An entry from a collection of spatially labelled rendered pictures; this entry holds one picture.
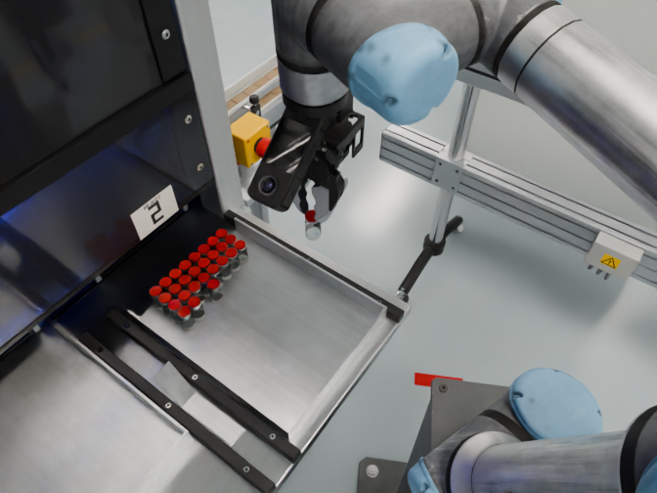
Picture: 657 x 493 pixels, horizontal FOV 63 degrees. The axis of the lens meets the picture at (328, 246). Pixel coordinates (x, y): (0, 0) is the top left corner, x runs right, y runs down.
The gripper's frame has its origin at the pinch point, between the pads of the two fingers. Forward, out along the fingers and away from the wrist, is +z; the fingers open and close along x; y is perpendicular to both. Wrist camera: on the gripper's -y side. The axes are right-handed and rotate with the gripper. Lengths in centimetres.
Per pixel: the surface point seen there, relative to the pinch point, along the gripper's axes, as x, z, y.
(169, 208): 26.8, 13.4, -3.5
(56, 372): 27.0, 23.7, -33.1
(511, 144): -2, 100, 137
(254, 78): 46, 25, 42
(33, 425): 23, 23, -41
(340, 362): -9.7, 24.1, -6.9
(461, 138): 5, 56, 83
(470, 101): 5, 43, 84
